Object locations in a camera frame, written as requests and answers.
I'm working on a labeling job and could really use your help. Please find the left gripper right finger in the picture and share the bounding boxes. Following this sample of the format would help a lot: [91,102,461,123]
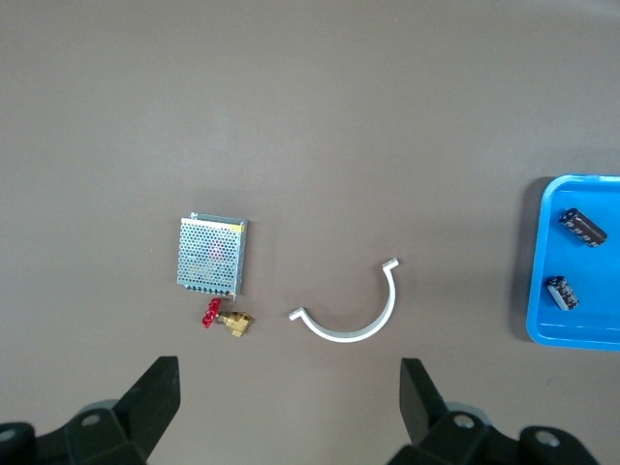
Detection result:
[387,357,602,465]

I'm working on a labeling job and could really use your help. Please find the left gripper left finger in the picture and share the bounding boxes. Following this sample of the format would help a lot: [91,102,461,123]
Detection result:
[0,356,182,465]

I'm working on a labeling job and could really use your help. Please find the short brown electrolytic capacitor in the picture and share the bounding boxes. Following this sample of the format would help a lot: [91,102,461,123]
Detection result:
[545,275,581,312]

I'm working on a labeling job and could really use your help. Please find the long brown electrolytic capacitor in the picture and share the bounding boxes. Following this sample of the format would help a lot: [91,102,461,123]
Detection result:
[559,206,608,249]

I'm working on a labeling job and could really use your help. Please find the blue plastic tray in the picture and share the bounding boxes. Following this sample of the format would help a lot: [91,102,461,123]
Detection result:
[525,173,620,353]

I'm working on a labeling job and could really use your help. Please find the white curved plastic strip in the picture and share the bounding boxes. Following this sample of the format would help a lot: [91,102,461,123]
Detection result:
[288,257,401,344]

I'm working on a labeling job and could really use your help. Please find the perforated metal power supply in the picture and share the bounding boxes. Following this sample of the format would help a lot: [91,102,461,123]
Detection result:
[174,210,249,298]

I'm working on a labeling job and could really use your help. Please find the brass valve red handle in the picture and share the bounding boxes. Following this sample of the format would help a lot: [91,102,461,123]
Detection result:
[200,297,255,340]

